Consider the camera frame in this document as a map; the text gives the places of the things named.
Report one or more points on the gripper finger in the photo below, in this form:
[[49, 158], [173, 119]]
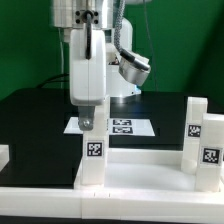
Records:
[[86, 117]]

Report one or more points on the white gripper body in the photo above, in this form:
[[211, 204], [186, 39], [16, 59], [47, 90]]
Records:
[[87, 76]]

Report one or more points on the white desk top tray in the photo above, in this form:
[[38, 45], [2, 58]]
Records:
[[146, 169]]

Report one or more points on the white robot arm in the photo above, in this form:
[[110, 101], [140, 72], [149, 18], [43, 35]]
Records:
[[105, 15]]

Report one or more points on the white marker sheet with tags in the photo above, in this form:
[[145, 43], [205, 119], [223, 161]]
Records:
[[118, 126]]

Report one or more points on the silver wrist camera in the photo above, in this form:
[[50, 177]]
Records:
[[133, 67]]

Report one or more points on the white left wall block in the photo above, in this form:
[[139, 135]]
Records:
[[4, 156]]

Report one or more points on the white front wall fence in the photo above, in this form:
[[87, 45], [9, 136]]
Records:
[[133, 205]]

